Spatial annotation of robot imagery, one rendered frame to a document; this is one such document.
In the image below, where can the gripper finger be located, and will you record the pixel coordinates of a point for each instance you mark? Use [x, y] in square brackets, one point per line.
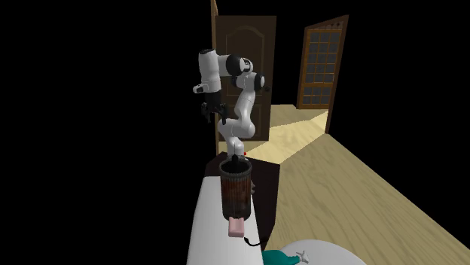
[222, 114]
[206, 113]

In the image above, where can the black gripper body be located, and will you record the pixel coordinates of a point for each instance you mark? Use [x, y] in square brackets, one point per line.
[213, 98]

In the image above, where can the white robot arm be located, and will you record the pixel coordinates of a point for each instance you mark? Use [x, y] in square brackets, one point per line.
[243, 105]

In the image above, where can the dark brown panel door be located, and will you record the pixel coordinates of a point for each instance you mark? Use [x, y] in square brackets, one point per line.
[257, 44]

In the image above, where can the rusty brown cylindrical bin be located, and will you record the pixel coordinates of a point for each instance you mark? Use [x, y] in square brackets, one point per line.
[236, 192]

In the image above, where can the dark robot stand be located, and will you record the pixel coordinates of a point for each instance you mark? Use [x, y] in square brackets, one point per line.
[266, 190]

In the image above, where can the brown lattice glass door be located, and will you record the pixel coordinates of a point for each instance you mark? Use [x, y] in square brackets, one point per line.
[321, 62]

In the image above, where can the pink soap bar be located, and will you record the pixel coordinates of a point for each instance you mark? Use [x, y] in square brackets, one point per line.
[235, 226]

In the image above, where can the black curved hook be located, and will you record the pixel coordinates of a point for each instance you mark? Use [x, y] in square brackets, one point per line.
[252, 243]

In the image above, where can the teal bottle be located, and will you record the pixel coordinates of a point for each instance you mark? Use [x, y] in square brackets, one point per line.
[279, 257]

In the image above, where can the small white figure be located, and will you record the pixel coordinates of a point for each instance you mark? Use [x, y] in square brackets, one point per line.
[302, 256]

